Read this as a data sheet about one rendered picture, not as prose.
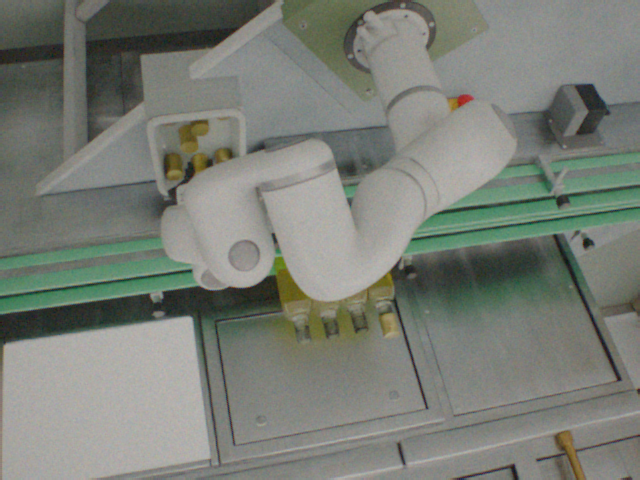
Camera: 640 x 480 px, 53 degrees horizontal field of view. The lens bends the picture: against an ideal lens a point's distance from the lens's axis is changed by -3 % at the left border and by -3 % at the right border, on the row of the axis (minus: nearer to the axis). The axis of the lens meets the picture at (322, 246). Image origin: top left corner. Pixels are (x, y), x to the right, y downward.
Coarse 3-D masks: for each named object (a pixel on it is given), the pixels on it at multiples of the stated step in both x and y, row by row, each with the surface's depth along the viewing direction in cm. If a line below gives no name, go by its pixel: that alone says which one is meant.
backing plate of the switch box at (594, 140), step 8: (544, 112) 146; (552, 120) 144; (552, 128) 143; (560, 136) 142; (568, 136) 142; (576, 136) 142; (584, 136) 143; (592, 136) 143; (600, 136) 143; (560, 144) 141; (568, 144) 141; (576, 144) 141; (584, 144) 141; (592, 144) 142; (600, 144) 142
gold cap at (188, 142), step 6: (186, 126) 123; (180, 132) 123; (186, 132) 122; (180, 138) 123; (186, 138) 122; (192, 138) 122; (180, 144) 122; (186, 144) 122; (192, 144) 122; (186, 150) 123; (192, 150) 123
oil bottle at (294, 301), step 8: (280, 256) 135; (280, 264) 134; (280, 272) 133; (288, 272) 133; (280, 280) 132; (288, 280) 132; (280, 288) 132; (288, 288) 131; (296, 288) 131; (280, 296) 133; (288, 296) 130; (296, 296) 130; (304, 296) 130; (288, 304) 129; (296, 304) 129; (304, 304) 130; (288, 312) 129; (296, 312) 129; (304, 312) 130
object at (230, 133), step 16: (192, 112) 112; (208, 112) 113; (224, 112) 113; (240, 112) 114; (160, 128) 123; (176, 128) 124; (224, 128) 127; (240, 128) 117; (160, 144) 124; (176, 144) 128; (208, 144) 130; (224, 144) 131; (240, 144) 121; (160, 160) 123; (160, 176) 124
